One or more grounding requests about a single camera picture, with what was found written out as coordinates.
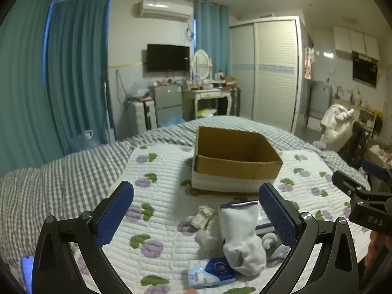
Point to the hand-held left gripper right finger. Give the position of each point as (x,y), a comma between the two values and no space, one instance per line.
(277,214)

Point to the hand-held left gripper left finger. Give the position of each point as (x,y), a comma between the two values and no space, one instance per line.
(115,214)

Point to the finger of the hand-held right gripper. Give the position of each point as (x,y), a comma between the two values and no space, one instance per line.
(376,170)
(346,181)

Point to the large white sock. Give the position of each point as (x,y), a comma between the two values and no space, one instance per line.
(242,232)

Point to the brown cardboard box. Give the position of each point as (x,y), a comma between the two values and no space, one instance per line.
(232,168)

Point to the small white sock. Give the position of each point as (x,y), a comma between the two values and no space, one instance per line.
(208,239)

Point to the beige sock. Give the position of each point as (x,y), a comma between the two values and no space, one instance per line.
(202,217)

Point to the light blue tissue packet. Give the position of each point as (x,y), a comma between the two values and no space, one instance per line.
(214,271)

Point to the person's right hand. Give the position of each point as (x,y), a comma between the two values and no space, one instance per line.
(378,248)

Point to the dark floral garment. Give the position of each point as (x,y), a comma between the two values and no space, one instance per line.
(352,147)

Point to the white jacket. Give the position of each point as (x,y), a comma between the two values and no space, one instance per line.
(337,125)

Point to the kitchen counter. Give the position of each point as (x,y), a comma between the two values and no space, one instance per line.
(364,113)

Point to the floral quilted mat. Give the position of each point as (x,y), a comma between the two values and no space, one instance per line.
(165,165)

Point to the clear water jug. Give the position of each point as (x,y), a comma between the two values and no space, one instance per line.
(85,142)

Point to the metal faucet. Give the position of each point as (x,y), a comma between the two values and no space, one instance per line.
(339,91)

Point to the grey washing machine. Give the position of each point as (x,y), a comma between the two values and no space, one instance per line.
(320,98)

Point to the black range hood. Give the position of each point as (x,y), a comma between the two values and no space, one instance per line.
(364,70)

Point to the white suitcase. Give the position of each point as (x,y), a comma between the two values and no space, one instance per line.
(142,116)

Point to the light blue object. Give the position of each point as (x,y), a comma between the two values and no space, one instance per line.
(27,274)

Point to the blue plastic bag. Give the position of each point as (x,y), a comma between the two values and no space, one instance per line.
(173,122)

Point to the pink hanging clothes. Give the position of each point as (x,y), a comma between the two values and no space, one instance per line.
(307,64)

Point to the yellow bag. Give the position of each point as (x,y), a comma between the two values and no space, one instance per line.
(206,113)

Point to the clear plastic bag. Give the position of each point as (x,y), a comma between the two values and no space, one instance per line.
(137,91)

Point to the grey mini fridge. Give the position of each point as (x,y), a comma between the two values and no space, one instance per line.
(168,101)

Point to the white slatted wardrobe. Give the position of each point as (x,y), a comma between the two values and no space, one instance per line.
(272,73)

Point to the white dressing table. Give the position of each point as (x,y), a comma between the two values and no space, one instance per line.
(203,95)

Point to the teal curtain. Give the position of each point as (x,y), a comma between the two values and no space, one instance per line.
(24,82)
(79,67)

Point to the white oval mirror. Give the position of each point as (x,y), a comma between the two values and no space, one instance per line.
(200,64)

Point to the light blue curtain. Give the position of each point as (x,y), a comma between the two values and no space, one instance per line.
(211,36)

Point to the white air conditioner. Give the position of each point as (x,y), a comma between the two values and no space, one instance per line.
(164,9)

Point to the white wall cabinets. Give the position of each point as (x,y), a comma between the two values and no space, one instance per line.
(355,41)

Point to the black wall television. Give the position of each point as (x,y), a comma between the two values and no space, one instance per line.
(167,57)

